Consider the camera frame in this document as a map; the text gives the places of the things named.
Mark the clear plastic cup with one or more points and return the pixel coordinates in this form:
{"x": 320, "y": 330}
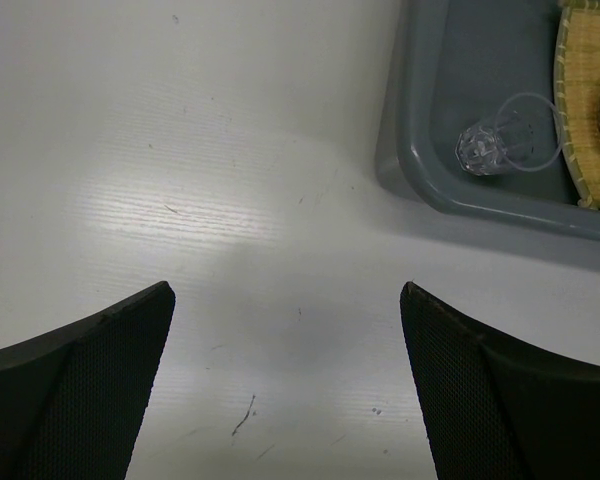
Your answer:
{"x": 522, "y": 136}

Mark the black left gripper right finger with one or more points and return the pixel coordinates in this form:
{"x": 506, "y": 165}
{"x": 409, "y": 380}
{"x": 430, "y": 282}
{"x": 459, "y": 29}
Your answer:
{"x": 494, "y": 406}

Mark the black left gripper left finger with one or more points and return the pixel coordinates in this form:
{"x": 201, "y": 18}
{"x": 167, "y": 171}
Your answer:
{"x": 72, "y": 400}

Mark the yellow woven placemat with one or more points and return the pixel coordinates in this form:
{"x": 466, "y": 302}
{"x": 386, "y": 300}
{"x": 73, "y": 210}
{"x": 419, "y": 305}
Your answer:
{"x": 576, "y": 95}

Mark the grey plastic bin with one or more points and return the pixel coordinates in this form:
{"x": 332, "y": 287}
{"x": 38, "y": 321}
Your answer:
{"x": 453, "y": 64}

